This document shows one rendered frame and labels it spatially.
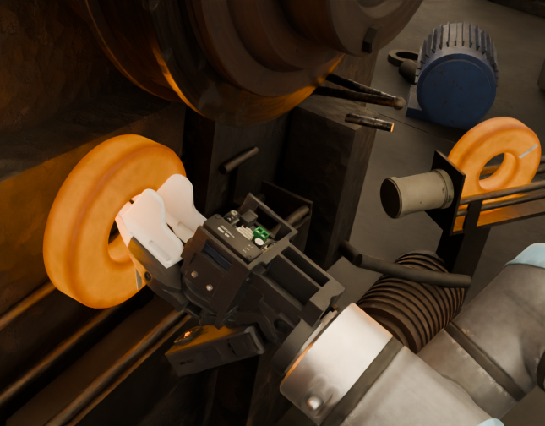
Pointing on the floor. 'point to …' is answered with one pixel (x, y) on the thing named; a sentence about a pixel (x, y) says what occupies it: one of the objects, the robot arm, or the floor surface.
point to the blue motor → (455, 77)
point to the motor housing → (412, 303)
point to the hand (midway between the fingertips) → (122, 204)
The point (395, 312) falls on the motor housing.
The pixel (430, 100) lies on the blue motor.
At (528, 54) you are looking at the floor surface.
